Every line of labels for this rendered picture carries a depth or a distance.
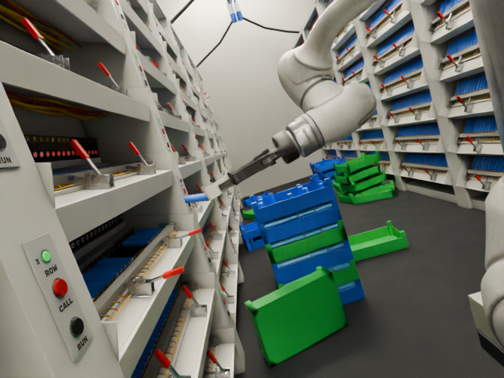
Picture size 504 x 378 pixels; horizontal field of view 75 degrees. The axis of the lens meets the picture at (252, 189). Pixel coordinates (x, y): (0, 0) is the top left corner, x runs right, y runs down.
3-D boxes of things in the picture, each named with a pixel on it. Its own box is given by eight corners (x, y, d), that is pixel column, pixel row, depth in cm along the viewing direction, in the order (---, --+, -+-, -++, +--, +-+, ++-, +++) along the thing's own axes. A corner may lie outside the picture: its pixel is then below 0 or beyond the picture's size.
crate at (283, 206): (322, 191, 138) (316, 173, 137) (336, 199, 118) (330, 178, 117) (254, 214, 138) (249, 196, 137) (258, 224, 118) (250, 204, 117)
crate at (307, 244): (332, 226, 140) (327, 208, 139) (348, 239, 120) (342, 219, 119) (266, 248, 140) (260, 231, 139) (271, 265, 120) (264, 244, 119)
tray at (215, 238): (226, 238, 171) (225, 212, 169) (217, 288, 111) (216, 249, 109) (187, 239, 170) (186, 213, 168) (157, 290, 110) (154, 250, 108)
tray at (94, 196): (172, 184, 96) (170, 137, 94) (58, 248, 36) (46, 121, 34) (103, 186, 96) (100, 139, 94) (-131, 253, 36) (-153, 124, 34)
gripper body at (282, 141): (283, 130, 81) (250, 149, 81) (287, 127, 72) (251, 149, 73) (298, 155, 82) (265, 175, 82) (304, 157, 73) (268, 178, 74)
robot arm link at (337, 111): (328, 157, 79) (301, 123, 86) (385, 124, 78) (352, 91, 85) (323, 130, 69) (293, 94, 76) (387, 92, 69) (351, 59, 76)
